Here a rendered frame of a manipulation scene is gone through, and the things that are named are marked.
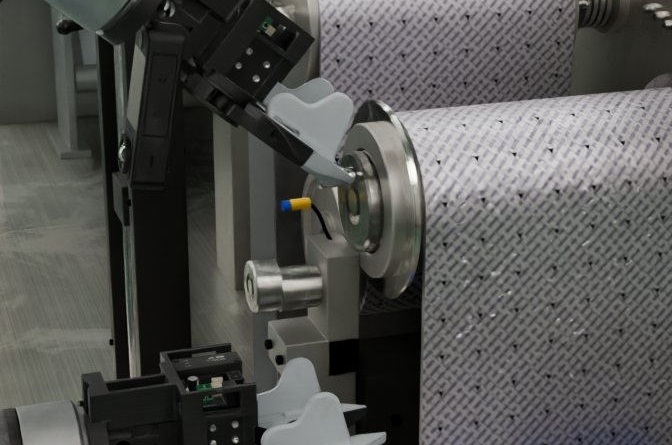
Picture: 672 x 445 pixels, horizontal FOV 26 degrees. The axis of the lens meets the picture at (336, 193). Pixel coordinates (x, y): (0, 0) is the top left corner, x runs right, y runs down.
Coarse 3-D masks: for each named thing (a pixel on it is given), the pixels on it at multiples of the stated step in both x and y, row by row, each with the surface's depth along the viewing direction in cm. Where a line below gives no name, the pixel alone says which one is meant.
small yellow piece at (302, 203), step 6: (300, 198) 113; (306, 198) 113; (282, 204) 112; (288, 204) 112; (294, 204) 112; (300, 204) 112; (306, 204) 112; (312, 204) 113; (282, 210) 112; (288, 210) 112; (294, 210) 112; (318, 210) 113; (318, 216) 113; (324, 222) 113; (324, 228) 113
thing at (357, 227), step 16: (352, 160) 106; (368, 160) 105; (368, 176) 104; (352, 192) 107; (368, 192) 104; (352, 208) 107; (368, 208) 104; (352, 224) 108; (368, 224) 104; (352, 240) 108; (368, 240) 105
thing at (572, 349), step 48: (432, 288) 104; (480, 288) 106; (528, 288) 107; (576, 288) 108; (624, 288) 110; (432, 336) 106; (480, 336) 107; (528, 336) 108; (576, 336) 110; (624, 336) 111; (432, 384) 107; (480, 384) 108; (528, 384) 110; (576, 384) 111; (624, 384) 113; (432, 432) 108; (480, 432) 110; (528, 432) 111; (576, 432) 112; (624, 432) 114
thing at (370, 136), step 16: (352, 128) 109; (368, 128) 105; (352, 144) 109; (368, 144) 106; (384, 144) 104; (384, 160) 103; (384, 176) 103; (400, 176) 103; (384, 192) 103; (400, 192) 102; (384, 208) 104; (400, 208) 102; (384, 224) 104; (400, 224) 103; (384, 240) 104; (400, 240) 103; (368, 256) 108; (384, 256) 105; (400, 256) 104; (368, 272) 109; (384, 272) 105; (416, 272) 108
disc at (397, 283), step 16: (368, 112) 108; (384, 112) 105; (384, 128) 105; (400, 128) 103; (400, 144) 102; (400, 160) 102; (416, 176) 101; (416, 192) 101; (416, 208) 101; (416, 224) 101; (416, 240) 101; (416, 256) 102; (400, 272) 105; (384, 288) 109; (400, 288) 105
